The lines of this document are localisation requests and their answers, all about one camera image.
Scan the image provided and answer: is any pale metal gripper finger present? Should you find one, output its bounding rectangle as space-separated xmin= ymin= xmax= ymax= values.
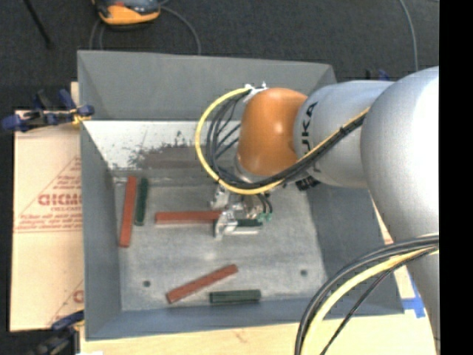
xmin=213 ymin=212 xmax=239 ymax=240
xmin=210 ymin=183 xmax=232 ymax=211

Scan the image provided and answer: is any dark green flat block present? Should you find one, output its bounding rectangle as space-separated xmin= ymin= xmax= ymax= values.
xmin=236 ymin=217 xmax=264 ymax=229
xmin=134 ymin=177 xmax=150 ymax=226
xmin=208 ymin=289 xmax=262 ymax=305

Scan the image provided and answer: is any red-brown flat block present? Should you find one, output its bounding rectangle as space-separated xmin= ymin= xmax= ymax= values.
xmin=166 ymin=264 xmax=239 ymax=305
xmin=118 ymin=175 xmax=138 ymax=249
xmin=154 ymin=211 xmax=223 ymax=225

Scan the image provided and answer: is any grey metal bin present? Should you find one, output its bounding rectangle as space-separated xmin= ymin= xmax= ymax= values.
xmin=76 ymin=50 xmax=404 ymax=342

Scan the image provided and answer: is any brown cardboard board red print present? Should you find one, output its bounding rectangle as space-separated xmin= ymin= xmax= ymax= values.
xmin=9 ymin=109 xmax=86 ymax=333

